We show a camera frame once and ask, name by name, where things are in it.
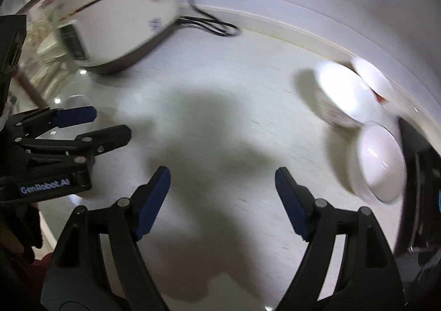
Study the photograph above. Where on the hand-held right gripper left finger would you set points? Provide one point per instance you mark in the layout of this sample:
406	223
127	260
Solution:
151	207

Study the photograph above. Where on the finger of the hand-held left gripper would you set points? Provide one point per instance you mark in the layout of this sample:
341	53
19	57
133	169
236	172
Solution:
110	137
75	116

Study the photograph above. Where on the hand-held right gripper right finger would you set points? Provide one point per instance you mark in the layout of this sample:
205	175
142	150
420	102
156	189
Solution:
293	207

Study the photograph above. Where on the green-rimmed white bowl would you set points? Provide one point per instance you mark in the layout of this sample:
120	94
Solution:
379	163

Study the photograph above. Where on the white floral bowl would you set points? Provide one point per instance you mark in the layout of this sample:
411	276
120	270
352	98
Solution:
341	90

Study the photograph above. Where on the red-banded white bowl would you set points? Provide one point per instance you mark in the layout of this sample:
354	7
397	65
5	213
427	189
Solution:
373	78

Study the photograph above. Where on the dark red clothing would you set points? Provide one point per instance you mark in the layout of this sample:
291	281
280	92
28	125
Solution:
43	269

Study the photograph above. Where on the cream rice cooker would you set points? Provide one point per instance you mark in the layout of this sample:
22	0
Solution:
113	15

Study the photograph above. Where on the black glass gas stove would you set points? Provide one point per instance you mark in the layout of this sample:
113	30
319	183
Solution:
423	262

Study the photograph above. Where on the dark wooden frame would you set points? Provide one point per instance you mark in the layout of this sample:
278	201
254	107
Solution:
31	90

